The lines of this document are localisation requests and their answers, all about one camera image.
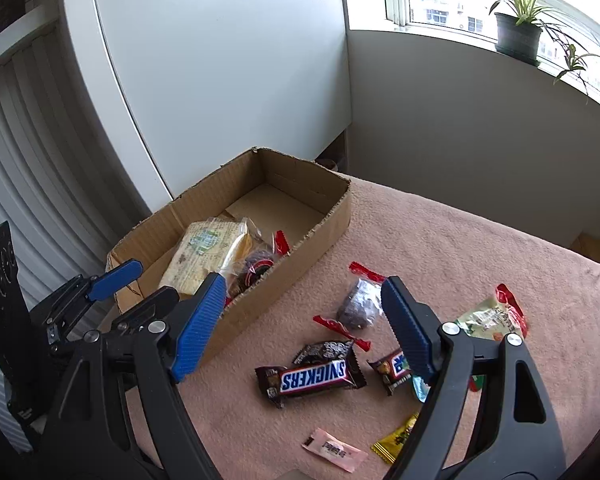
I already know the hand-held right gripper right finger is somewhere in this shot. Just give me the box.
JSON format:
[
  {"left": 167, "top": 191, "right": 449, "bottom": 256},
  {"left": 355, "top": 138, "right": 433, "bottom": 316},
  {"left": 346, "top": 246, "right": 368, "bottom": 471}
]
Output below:
[{"left": 380, "top": 275, "right": 568, "bottom": 480}]

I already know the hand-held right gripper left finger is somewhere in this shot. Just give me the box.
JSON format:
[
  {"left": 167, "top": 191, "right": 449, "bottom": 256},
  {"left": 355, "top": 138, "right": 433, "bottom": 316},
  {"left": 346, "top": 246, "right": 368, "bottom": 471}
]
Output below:
[{"left": 35, "top": 271, "right": 229, "bottom": 480}]

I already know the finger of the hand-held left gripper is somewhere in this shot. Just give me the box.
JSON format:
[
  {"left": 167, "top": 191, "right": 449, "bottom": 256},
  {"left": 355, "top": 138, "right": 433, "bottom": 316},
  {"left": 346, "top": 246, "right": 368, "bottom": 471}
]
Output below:
[
  {"left": 111, "top": 286, "right": 183, "bottom": 331},
  {"left": 44, "top": 259, "right": 144, "bottom": 346}
]

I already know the small brown chocolate bar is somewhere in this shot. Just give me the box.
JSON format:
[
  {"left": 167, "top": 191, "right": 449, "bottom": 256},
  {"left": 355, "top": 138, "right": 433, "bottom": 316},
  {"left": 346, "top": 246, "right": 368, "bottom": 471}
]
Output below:
[{"left": 367, "top": 347, "right": 413, "bottom": 396}]

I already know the dark candy red wrapper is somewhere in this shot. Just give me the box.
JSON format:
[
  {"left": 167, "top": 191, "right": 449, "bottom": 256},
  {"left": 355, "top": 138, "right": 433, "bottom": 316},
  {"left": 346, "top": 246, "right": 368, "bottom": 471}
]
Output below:
[
  {"left": 313, "top": 261, "right": 388, "bottom": 351},
  {"left": 227, "top": 230, "right": 292, "bottom": 306}
]

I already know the red and white snack packet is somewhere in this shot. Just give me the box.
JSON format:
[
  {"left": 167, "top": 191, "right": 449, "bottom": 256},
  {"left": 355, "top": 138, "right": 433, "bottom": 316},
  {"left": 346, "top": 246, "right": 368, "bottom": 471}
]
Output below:
[{"left": 455, "top": 283, "right": 529, "bottom": 393}]

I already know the small dark snack packet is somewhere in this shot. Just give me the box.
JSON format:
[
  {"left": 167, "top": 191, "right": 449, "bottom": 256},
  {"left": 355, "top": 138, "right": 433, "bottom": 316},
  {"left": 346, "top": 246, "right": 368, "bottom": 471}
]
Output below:
[{"left": 292, "top": 339, "right": 355, "bottom": 366}]

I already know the large brown chocolate bar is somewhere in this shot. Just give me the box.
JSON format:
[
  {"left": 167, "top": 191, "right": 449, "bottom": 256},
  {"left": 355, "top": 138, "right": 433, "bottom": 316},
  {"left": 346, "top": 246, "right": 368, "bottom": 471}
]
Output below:
[{"left": 254, "top": 349, "right": 367, "bottom": 408}]

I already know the yellow snack packet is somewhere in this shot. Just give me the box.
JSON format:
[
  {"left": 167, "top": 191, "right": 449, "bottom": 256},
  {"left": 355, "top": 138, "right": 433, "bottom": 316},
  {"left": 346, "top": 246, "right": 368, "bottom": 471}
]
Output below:
[{"left": 371, "top": 412, "right": 421, "bottom": 463}]

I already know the cardboard box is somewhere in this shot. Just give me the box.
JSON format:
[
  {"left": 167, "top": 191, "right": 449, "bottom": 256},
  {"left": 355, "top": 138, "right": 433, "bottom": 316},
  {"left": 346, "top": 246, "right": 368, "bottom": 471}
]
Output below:
[{"left": 106, "top": 147, "right": 353, "bottom": 368}]

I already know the pink snack packet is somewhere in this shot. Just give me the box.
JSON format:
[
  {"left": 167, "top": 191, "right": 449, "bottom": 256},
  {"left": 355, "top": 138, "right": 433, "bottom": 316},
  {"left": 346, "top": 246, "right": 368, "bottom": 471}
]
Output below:
[{"left": 301, "top": 427, "right": 369, "bottom": 474}]

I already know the clear cracker packet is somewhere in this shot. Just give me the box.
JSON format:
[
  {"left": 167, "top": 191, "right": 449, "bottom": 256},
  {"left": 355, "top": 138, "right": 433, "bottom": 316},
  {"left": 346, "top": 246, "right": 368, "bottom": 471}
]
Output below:
[{"left": 158, "top": 216, "right": 261, "bottom": 296}]

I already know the pink blanket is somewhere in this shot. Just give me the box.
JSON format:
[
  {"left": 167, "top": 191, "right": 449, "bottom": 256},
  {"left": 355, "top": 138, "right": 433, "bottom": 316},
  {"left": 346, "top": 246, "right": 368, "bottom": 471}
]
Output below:
[{"left": 125, "top": 172, "right": 600, "bottom": 480}]

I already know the white slatted blind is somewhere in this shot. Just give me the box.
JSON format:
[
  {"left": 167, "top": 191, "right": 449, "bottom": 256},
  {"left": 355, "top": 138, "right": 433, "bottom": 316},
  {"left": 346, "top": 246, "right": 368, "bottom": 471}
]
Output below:
[{"left": 0, "top": 7, "right": 151, "bottom": 411}]

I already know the white cabinet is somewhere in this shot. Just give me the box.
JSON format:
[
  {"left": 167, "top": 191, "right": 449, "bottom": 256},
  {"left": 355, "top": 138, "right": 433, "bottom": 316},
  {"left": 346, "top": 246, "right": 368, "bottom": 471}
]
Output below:
[{"left": 60, "top": 0, "right": 353, "bottom": 213}]

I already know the potted spider plant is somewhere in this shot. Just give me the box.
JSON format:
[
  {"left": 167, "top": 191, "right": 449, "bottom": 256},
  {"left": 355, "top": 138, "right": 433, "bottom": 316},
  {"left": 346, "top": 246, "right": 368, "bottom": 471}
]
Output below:
[{"left": 485, "top": 0, "right": 600, "bottom": 106}]

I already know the white framed window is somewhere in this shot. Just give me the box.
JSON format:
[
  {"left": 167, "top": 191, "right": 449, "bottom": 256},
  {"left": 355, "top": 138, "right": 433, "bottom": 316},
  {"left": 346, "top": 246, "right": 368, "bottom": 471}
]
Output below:
[{"left": 372, "top": 0, "right": 600, "bottom": 106}]

